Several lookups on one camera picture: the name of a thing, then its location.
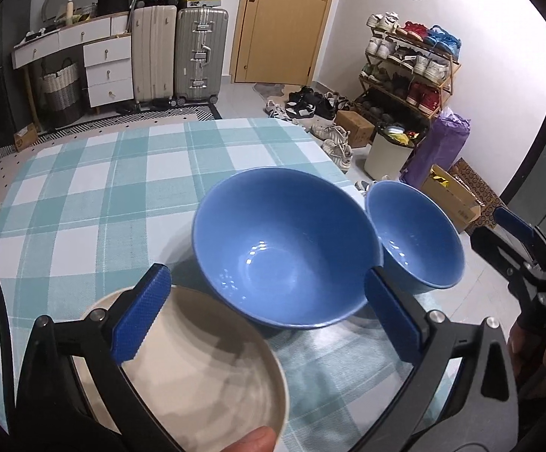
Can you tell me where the small brown cardboard box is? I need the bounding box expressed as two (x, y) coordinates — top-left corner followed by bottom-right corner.
(335, 110), (374, 148)

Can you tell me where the large blue bowl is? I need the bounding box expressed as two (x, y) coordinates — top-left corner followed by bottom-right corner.
(192, 167), (383, 330)

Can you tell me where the white trash bin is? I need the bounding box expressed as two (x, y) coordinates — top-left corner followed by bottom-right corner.
(364, 125), (415, 181)

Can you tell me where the teal plaid tablecloth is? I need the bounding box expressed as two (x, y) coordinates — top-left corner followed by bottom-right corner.
(0, 118), (410, 451)

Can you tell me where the open cardboard box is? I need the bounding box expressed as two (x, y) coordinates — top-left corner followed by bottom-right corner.
(421, 164), (482, 233)

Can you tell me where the person's right hand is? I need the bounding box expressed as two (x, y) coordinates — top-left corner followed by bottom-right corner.
(507, 310), (546, 400)

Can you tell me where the wooden door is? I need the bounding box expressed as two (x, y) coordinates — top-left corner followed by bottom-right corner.
(230, 0), (332, 85)

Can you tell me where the purple rolled mat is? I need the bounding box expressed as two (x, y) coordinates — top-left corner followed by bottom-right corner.
(399, 108), (471, 188)

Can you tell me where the silver aluminium suitcase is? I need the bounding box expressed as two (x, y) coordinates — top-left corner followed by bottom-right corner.
(174, 6), (229, 105)

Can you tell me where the woven laundry basket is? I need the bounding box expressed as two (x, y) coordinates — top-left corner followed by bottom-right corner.
(40, 57), (85, 130)

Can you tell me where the beige ribbed suitcase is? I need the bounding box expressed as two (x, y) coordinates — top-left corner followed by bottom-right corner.
(131, 5), (177, 102)

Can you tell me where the wooden shoe rack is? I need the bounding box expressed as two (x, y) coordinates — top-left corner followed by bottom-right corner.
(359, 11), (462, 122)

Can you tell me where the small blue bowl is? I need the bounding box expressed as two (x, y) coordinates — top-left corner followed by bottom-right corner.
(365, 181), (465, 295)

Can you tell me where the smaller cream plate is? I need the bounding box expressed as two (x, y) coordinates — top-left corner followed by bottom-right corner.
(71, 284), (291, 452)

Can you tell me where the white drawer cabinet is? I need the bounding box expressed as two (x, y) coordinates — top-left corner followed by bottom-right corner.
(83, 35), (134, 108)

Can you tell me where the white desk with drawers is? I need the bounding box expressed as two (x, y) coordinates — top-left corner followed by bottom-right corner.
(11, 12), (129, 69)

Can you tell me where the person's left hand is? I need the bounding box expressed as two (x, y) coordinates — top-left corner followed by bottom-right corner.
(222, 426), (277, 452)

